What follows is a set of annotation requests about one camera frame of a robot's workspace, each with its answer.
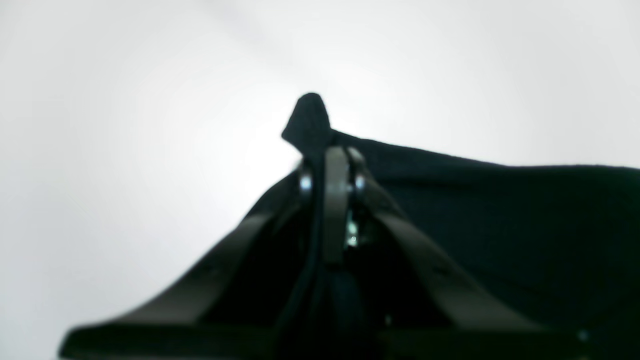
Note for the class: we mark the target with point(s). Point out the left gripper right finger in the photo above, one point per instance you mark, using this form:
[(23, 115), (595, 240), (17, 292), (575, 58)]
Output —
[(460, 298)]

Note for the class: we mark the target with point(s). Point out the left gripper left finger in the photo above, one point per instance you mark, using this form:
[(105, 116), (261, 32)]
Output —
[(225, 275)]

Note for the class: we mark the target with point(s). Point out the black T-shirt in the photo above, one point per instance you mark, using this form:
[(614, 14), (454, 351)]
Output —
[(559, 244)]

